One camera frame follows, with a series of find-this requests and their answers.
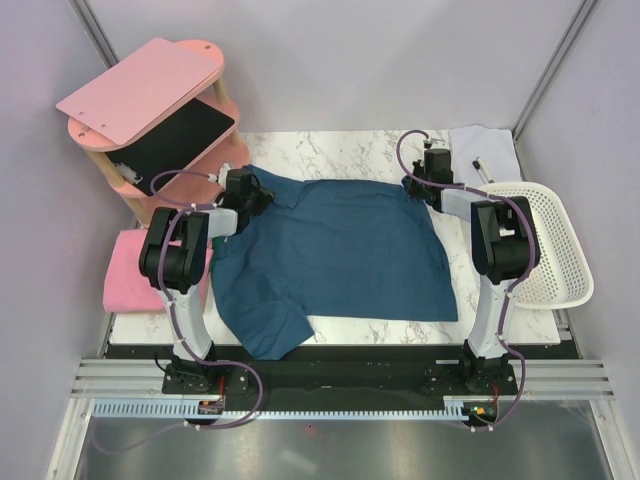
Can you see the dark blue t shirt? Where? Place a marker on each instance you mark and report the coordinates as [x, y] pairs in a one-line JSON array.
[[332, 248]]

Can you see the black white marker pen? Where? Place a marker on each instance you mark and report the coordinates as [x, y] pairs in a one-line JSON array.
[[482, 170]]

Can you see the small white shelf clip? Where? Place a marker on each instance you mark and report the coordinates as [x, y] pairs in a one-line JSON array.
[[130, 175]]

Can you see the folded pink t shirt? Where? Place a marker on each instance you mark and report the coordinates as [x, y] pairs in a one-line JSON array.
[[126, 290]]

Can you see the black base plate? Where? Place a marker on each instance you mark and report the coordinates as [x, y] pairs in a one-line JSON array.
[[433, 370]]

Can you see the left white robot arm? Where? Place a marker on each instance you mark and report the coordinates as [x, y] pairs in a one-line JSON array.
[[173, 255]]

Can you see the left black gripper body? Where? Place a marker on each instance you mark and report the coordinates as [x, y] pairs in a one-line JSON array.
[[258, 200]]

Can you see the black mat on shelf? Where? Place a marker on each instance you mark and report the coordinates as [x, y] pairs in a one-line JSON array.
[[174, 143]]

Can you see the pink wooden shelf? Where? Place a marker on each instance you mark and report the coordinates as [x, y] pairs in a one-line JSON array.
[[123, 104]]

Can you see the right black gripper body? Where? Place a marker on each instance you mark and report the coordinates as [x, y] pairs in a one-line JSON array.
[[415, 189]]

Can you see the white plastic laundry basket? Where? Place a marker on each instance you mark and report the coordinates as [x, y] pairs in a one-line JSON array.
[[562, 279]]

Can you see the aluminium rail frame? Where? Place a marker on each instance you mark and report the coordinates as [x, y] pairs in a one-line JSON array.
[[544, 379]]

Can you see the white cloth in corner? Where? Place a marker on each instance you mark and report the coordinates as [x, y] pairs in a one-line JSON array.
[[494, 146]]

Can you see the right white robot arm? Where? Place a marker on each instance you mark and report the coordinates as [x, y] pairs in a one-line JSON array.
[[504, 248]]

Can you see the white cable duct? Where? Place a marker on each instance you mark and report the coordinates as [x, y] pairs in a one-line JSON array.
[[197, 409]]

